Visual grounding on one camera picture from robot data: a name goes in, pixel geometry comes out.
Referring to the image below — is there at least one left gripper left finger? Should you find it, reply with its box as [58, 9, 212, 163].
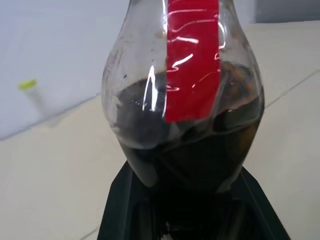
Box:
[99, 165, 151, 240]

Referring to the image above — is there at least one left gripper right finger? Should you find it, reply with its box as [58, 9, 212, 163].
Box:
[231, 169, 291, 240]

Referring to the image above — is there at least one clear tube yellow-green cap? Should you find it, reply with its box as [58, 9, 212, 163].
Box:
[16, 78, 60, 127]

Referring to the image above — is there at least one dark liquid bottle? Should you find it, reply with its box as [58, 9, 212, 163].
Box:
[101, 0, 266, 226]

